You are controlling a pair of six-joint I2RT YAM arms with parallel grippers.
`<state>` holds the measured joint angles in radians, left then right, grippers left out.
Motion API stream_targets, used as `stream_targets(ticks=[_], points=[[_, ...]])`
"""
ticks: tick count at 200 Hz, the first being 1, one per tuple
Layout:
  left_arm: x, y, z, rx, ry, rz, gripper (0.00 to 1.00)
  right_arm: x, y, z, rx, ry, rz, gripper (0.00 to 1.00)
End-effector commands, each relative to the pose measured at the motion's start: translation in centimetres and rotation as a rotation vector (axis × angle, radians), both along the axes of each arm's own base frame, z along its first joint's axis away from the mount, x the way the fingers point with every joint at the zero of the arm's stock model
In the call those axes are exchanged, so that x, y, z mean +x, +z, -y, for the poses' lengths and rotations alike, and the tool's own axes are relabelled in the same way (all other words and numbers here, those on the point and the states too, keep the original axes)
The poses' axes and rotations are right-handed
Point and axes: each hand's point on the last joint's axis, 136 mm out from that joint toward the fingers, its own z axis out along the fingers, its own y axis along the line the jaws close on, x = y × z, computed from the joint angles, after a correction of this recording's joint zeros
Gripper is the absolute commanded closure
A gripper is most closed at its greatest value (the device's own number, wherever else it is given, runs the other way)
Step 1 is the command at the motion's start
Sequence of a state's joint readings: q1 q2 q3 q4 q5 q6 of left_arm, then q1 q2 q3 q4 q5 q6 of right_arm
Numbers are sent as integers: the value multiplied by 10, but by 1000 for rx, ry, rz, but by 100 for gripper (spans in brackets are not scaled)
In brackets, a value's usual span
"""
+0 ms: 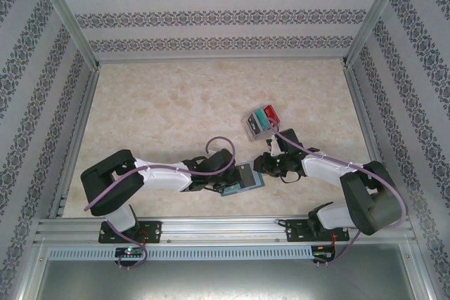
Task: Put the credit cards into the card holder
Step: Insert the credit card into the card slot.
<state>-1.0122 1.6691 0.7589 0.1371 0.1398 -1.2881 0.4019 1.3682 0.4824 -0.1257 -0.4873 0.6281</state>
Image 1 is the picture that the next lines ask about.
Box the teal leather card holder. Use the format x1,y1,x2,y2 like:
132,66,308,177
221,162,266,198

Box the black VIP card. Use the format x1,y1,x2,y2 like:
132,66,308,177
239,164,257,189

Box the clear acrylic card box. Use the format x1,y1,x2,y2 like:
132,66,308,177
240,104,281,143

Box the red card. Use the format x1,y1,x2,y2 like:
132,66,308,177
262,105,281,126

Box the teal card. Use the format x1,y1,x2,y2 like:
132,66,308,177
255,108,271,132

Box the dark card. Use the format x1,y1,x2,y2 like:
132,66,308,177
246,112,262,133

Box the grey metal panel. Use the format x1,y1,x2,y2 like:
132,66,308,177
33,259,432,300

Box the right controller circuit board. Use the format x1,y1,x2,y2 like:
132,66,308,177
312,244,338,259

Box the controller circuit board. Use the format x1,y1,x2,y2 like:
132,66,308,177
312,244,338,259
115,247,145,257

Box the left controller circuit board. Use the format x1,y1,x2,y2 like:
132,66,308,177
115,247,145,257

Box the thin black right gripper wire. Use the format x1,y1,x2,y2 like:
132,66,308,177
278,172,304,185

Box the aluminium front rail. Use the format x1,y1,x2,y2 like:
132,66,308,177
33,216,413,244

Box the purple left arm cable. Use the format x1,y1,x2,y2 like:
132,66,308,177
83,136,237,270

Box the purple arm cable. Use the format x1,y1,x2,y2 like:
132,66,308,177
270,126,408,269
83,136,237,270

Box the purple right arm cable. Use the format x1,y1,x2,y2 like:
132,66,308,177
270,126,408,269

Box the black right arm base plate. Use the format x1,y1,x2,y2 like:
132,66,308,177
285,219,351,243

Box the slotted grey cable duct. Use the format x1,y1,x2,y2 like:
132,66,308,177
47,246,314,261

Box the aluminium side rail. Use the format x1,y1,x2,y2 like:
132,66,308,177
48,67,102,219
342,64,401,215

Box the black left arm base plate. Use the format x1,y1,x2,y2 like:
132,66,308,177
98,221,163,244

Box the aluminium back rail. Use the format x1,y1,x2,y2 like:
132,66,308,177
96,56,348,65

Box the aluminium frame post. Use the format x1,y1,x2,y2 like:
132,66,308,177
342,0,412,67
30,0,102,72

